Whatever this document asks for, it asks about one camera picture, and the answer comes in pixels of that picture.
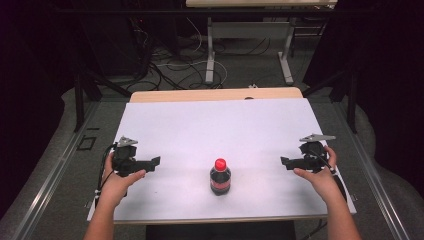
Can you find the white floor cable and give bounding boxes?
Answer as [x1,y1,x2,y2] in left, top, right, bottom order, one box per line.
[155,17,229,89]

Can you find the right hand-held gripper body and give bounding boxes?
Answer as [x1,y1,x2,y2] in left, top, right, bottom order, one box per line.
[298,133,337,173]

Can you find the person's right hand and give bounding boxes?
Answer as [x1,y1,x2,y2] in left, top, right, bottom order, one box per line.
[292,145,345,203]

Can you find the metal floor rail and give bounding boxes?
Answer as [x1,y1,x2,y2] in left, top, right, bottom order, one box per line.
[333,101,412,240]
[12,101,101,240]

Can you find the black horizontal bar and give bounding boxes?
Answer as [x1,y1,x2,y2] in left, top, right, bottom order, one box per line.
[54,7,338,18]

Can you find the white table cover sheet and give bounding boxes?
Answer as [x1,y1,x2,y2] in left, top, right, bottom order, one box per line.
[87,97,357,223]

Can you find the dark curtain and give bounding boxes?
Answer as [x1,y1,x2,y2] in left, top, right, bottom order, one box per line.
[302,0,424,199]
[0,0,79,219]

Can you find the black metal stand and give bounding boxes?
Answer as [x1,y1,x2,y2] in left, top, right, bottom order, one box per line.
[73,70,133,133]
[301,67,360,135]

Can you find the black floor cable bundle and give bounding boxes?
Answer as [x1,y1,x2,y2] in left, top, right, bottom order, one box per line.
[131,19,273,92]

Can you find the white-legged desk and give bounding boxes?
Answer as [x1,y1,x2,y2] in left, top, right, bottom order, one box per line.
[185,0,339,86]

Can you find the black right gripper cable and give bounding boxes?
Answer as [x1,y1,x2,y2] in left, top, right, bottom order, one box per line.
[308,148,349,202]

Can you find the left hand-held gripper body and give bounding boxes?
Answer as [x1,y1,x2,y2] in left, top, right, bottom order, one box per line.
[111,135,140,178]

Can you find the person's left hand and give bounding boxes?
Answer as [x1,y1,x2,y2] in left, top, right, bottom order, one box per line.
[97,151,147,210]

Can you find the cola bottle with red cap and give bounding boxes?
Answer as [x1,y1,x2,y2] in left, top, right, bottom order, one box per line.
[209,157,232,197]

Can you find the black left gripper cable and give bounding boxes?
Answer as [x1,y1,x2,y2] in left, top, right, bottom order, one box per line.
[94,144,118,201]

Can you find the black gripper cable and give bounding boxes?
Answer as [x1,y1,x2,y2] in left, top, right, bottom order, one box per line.
[94,144,118,201]
[308,148,349,202]

